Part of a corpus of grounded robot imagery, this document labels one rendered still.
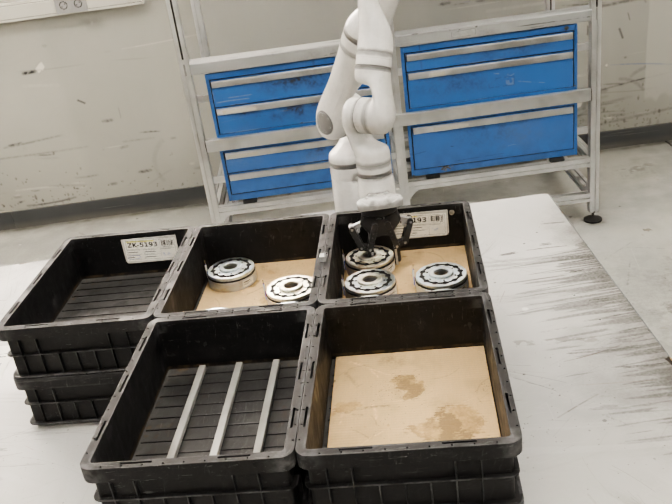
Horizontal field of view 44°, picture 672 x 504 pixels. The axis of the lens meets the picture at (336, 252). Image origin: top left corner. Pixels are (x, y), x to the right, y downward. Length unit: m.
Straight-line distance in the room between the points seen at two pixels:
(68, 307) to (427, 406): 0.87
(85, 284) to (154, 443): 0.66
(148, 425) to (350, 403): 0.34
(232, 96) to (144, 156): 1.16
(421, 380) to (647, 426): 0.39
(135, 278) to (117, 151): 2.66
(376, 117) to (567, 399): 0.63
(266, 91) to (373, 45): 1.89
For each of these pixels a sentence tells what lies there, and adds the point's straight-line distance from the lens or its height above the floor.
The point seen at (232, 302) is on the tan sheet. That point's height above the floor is 0.83.
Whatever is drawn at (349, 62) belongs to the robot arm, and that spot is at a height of 1.24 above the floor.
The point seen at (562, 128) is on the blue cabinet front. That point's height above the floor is 0.45.
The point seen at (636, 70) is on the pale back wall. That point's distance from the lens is 4.67.
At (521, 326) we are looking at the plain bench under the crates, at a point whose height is 0.70.
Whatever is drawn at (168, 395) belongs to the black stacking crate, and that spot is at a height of 0.83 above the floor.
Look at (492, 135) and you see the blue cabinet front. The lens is 3.62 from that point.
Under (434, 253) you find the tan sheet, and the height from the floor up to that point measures 0.83.
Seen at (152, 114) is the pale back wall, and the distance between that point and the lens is 4.45.
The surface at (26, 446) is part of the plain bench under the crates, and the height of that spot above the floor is 0.70.
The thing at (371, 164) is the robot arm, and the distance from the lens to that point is 1.63.
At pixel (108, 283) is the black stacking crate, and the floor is 0.83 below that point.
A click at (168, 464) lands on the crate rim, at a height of 0.93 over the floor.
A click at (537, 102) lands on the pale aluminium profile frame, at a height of 0.59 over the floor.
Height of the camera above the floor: 1.64
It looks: 26 degrees down
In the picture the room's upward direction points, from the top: 8 degrees counter-clockwise
